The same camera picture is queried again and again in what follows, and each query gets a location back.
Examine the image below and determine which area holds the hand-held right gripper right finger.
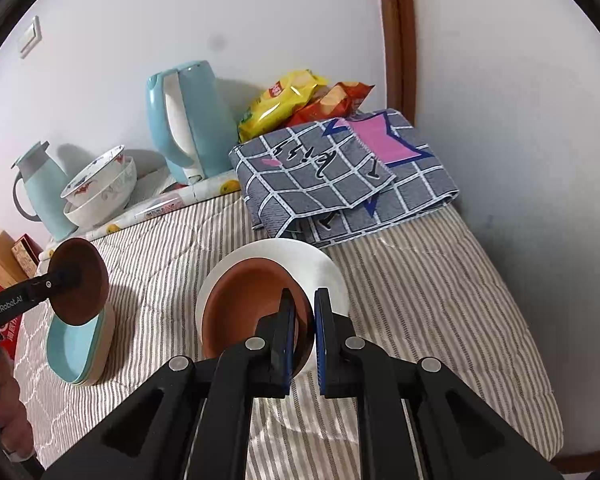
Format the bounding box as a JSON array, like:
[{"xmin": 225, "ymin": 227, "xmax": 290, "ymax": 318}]
[{"xmin": 314, "ymin": 287, "xmax": 566, "ymax": 480}]

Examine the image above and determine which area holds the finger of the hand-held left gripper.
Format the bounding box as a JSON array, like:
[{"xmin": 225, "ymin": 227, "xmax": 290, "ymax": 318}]
[{"xmin": 32, "ymin": 265, "xmax": 88, "ymax": 301}]

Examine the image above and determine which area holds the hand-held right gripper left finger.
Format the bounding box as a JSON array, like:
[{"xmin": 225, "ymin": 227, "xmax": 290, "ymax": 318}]
[{"xmin": 42, "ymin": 287, "xmax": 301, "ymax": 480}]

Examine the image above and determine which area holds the small brown bowl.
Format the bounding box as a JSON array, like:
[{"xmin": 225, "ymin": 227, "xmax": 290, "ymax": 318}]
[{"xmin": 46, "ymin": 238, "xmax": 109, "ymax": 326}]

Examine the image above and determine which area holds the shallow brown bowl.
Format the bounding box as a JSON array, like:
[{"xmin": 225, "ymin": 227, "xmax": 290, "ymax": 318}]
[{"xmin": 201, "ymin": 259, "xmax": 315, "ymax": 361}]

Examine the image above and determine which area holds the blue plate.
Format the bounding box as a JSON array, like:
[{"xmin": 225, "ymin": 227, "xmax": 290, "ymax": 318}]
[{"xmin": 46, "ymin": 305, "xmax": 105, "ymax": 380}]

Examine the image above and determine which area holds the large white bowl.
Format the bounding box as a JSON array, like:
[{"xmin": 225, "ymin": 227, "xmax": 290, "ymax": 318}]
[{"xmin": 196, "ymin": 239, "xmax": 345, "ymax": 378}]

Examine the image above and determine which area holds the person's left hand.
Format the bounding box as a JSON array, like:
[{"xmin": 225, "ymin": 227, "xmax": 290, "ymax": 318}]
[{"xmin": 0, "ymin": 347, "xmax": 34, "ymax": 461}]

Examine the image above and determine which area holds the patterned brown box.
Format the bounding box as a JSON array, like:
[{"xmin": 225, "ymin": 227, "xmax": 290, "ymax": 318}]
[{"xmin": 12, "ymin": 237, "xmax": 45, "ymax": 279}]

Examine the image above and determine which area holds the light blue thermos jug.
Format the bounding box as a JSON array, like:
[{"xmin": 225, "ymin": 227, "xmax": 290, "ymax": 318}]
[{"xmin": 12, "ymin": 141, "xmax": 78, "ymax": 241}]

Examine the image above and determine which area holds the white embossed ceramic bowl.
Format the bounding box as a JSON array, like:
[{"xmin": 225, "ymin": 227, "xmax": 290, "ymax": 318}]
[{"xmin": 64, "ymin": 156, "xmax": 137, "ymax": 228}]

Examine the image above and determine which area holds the floral patterned ceramic bowl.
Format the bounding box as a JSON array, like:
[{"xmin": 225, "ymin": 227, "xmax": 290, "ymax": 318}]
[{"xmin": 60, "ymin": 145, "xmax": 125, "ymax": 206}]

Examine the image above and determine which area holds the striped quilted blanket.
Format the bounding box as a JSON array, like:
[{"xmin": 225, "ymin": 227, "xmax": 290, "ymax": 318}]
[{"xmin": 14, "ymin": 192, "xmax": 565, "ymax": 480}]

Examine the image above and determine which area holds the rolled fruit print sheet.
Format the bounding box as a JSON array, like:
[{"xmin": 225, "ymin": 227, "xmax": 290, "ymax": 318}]
[{"xmin": 40, "ymin": 170, "xmax": 243, "ymax": 261}]

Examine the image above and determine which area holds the grey checkered folded cloth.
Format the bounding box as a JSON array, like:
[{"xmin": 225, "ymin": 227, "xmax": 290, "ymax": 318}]
[{"xmin": 230, "ymin": 108, "xmax": 460, "ymax": 249}]

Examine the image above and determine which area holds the light blue electric kettle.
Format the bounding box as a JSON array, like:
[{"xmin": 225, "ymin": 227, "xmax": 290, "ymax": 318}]
[{"xmin": 146, "ymin": 61, "xmax": 239, "ymax": 186}]

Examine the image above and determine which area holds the red chips bag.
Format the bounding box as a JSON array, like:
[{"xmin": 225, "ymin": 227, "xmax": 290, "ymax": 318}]
[{"xmin": 285, "ymin": 81, "xmax": 374, "ymax": 128}]

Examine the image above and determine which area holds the yellow chips bag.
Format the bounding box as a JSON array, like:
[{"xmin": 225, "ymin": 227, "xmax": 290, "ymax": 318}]
[{"xmin": 238, "ymin": 70, "xmax": 329, "ymax": 143}]

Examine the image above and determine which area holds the white wall switch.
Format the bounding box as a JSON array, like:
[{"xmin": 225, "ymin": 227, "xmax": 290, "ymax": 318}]
[{"xmin": 18, "ymin": 16, "xmax": 43, "ymax": 58}]

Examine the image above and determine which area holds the brown wooden door frame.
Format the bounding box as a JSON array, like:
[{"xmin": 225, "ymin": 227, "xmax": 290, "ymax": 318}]
[{"xmin": 375, "ymin": 0, "xmax": 418, "ymax": 122}]

